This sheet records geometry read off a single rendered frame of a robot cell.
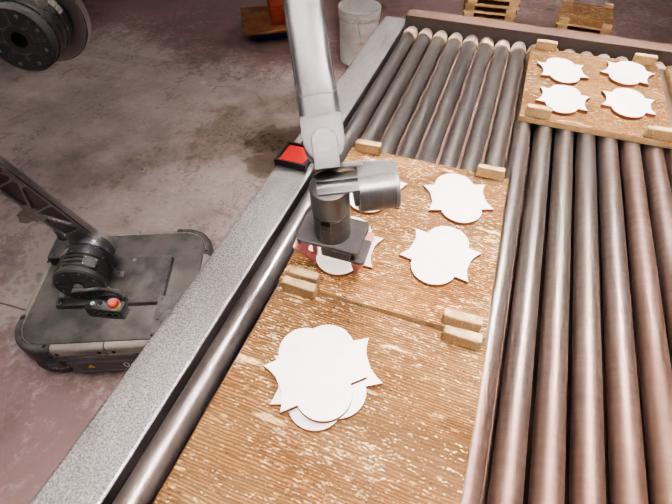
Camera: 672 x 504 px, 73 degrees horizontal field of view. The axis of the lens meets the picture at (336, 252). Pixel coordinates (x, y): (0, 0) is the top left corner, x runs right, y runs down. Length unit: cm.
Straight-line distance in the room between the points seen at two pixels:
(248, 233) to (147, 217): 155
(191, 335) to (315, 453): 28
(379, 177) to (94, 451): 54
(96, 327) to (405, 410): 128
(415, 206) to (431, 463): 48
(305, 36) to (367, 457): 56
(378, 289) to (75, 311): 127
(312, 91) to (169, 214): 181
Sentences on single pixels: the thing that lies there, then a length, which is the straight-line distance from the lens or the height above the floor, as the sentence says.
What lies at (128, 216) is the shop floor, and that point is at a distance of 246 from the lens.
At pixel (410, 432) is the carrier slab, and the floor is 94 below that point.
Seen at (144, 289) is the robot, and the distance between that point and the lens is 175.
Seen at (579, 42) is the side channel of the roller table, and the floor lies 94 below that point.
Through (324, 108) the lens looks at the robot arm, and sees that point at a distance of 64.
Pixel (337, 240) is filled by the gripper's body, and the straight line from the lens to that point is 69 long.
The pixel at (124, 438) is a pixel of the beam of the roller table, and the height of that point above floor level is 92.
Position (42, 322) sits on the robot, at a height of 24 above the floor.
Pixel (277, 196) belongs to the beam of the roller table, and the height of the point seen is 91.
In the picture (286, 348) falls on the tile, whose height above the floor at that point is 96.
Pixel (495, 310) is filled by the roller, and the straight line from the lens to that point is 80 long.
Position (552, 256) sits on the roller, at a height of 91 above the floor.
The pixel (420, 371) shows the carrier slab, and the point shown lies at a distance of 70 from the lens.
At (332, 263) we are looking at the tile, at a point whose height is 94.
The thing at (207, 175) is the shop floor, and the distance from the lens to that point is 257.
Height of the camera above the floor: 155
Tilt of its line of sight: 48 degrees down
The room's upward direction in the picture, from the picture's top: straight up
